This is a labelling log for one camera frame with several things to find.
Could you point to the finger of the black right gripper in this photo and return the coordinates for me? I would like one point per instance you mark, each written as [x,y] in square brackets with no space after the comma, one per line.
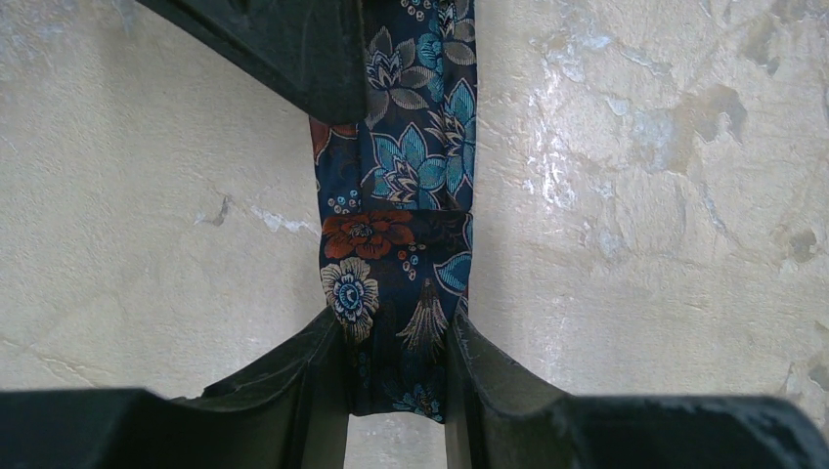
[310,52]

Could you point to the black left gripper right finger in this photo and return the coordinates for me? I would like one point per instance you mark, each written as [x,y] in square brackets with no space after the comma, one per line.
[501,415]

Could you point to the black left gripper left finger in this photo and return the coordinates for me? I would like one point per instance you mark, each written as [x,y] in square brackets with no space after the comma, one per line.
[287,409]

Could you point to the navy floral tie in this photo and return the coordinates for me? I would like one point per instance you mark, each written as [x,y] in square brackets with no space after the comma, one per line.
[395,193]

